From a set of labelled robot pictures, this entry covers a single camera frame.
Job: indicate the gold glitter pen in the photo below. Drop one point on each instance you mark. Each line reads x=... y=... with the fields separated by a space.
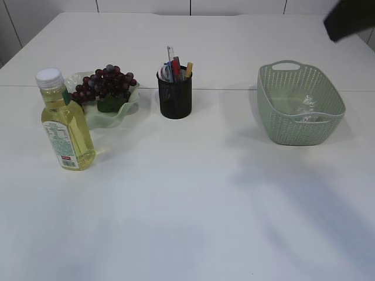
x=189 y=68

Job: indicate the red glitter pen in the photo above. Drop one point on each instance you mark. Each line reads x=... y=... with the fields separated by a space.
x=176 y=70

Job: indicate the blue capped scissors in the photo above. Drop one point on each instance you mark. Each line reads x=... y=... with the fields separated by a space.
x=168 y=73

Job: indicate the clear plastic ruler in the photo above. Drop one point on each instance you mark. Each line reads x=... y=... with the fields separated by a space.
x=171 y=54

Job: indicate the purple artificial grape bunch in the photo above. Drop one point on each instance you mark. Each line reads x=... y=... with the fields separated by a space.
x=109 y=87

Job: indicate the yellow oil bottle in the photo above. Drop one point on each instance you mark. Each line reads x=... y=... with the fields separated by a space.
x=64 y=122

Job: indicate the clear plastic sheet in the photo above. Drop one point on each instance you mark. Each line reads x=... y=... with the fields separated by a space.
x=304 y=107

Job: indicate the pink capped scissors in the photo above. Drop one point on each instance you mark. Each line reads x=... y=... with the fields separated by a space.
x=161 y=73

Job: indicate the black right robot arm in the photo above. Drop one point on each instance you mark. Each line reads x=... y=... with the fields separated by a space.
x=349 y=17

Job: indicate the black mesh pen holder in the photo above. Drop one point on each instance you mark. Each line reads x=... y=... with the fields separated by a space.
x=175 y=99

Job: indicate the green ruffled glass plate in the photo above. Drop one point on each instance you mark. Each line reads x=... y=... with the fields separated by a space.
x=94 y=117

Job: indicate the green plastic woven basket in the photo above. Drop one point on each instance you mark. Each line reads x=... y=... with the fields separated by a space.
x=277 y=93

